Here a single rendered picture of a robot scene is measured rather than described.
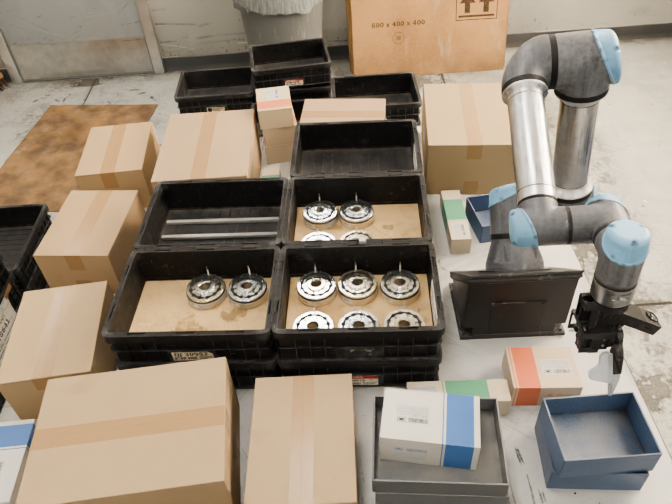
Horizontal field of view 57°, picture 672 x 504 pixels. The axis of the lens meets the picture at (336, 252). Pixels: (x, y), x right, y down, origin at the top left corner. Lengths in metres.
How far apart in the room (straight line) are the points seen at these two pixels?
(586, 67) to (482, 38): 3.00
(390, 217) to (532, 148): 0.66
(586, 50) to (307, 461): 1.02
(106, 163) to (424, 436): 1.43
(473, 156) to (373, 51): 2.33
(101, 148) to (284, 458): 1.37
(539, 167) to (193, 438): 0.88
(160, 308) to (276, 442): 0.54
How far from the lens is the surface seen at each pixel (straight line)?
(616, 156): 3.76
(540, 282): 1.61
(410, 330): 1.43
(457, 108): 2.24
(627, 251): 1.17
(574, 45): 1.44
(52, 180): 3.88
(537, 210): 1.25
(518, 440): 1.57
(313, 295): 1.60
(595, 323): 1.29
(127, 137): 2.35
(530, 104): 1.37
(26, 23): 4.85
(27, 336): 1.74
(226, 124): 2.22
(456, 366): 1.66
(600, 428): 1.54
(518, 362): 1.60
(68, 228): 2.01
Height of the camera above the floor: 2.03
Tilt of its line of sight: 43 degrees down
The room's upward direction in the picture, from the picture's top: 4 degrees counter-clockwise
